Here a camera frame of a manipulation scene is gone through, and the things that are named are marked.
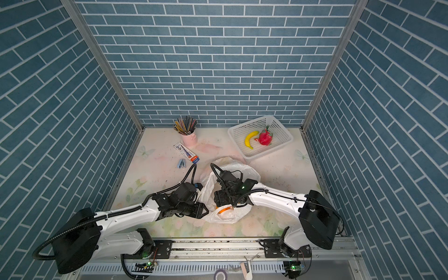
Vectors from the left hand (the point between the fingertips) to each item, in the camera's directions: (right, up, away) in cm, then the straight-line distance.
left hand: (209, 214), depth 80 cm
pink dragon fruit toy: (+31, +37, +25) cm, 54 cm away
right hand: (+5, +7, +1) cm, 9 cm away
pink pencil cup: (-15, +35, +26) cm, 46 cm away
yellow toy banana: (+21, +35, +30) cm, 51 cm away
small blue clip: (-19, +21, +19) cm, 34 cm away
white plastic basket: (+27, +37, +34) cm, 57 cm away
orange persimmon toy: (+7, +3, -2) cm, 7 cm away
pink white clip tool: (+16, -16, -13) cm, 26 cm away
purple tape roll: (+6, -18, -11) cm, 22 cm away
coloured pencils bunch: (-18, +43, +25) cm, 53 cm away
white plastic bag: (+8, 0, -2) cm, 8 cm away
